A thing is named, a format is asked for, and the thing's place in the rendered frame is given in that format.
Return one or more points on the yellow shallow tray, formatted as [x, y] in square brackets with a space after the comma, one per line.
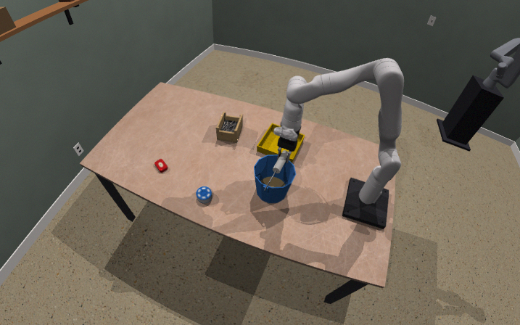
[268, 143]

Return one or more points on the small brown wooden crate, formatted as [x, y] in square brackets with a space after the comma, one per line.
[229, 127]

